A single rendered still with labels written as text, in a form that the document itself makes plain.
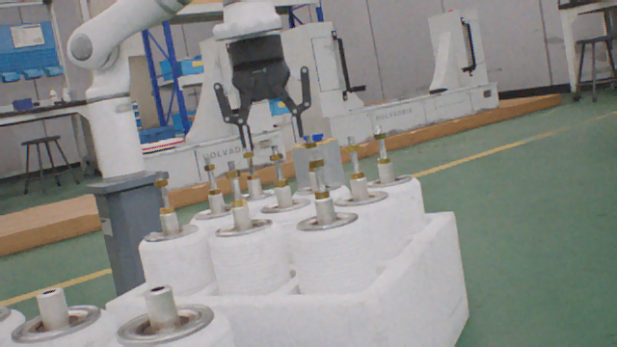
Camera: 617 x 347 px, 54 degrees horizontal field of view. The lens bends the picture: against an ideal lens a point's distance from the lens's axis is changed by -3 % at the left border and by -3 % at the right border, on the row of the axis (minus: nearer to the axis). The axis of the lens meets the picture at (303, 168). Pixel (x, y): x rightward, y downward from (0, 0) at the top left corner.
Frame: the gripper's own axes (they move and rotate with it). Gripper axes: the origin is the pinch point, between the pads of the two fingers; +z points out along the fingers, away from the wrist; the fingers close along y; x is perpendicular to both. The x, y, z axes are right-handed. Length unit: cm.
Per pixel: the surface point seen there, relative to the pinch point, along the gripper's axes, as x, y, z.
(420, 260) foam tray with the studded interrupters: 10.0, -16.9, 18.5
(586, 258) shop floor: -28, -53, 35
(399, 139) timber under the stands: -278, -46, 30
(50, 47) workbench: -548, 266, -104
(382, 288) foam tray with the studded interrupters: 21.9, -11.0, 17.3
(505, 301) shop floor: -14, -33, 35
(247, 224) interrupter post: 11.7, 4.1, 9.5
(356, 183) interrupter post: 5.8, -10.5, 7.7
